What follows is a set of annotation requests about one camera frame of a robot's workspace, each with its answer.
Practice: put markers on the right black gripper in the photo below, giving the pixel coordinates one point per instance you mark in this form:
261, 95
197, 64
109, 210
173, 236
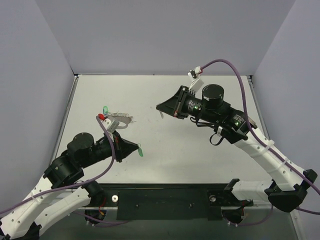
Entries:
180, 102

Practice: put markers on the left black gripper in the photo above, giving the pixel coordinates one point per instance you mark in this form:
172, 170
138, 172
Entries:
117, 146

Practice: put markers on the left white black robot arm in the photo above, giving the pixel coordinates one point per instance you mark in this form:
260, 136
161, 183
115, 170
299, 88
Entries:
31, 219

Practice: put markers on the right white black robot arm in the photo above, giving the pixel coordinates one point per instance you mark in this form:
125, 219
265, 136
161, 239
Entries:
289, 183

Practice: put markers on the green blue key tag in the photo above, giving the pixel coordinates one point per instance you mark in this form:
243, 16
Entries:
105, 110

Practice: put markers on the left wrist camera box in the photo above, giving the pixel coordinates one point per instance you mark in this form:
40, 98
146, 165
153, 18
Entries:
108, 123

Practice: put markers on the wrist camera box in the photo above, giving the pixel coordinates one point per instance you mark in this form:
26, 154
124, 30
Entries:
108, 123
196, 81

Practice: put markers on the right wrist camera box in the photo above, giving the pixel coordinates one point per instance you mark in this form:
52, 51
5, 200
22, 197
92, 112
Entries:
196, 81

